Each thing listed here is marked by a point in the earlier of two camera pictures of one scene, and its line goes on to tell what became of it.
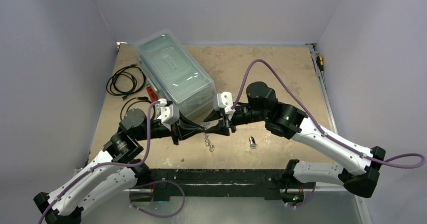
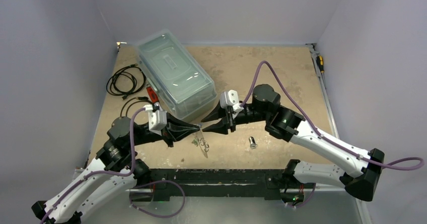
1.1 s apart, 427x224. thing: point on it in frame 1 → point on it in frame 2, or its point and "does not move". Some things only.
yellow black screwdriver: x=320 y=62 does not move
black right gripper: x=227 y=121 does not move
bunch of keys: x=208 y=143 → x=199 y=140
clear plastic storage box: x=173 y=72 does not move
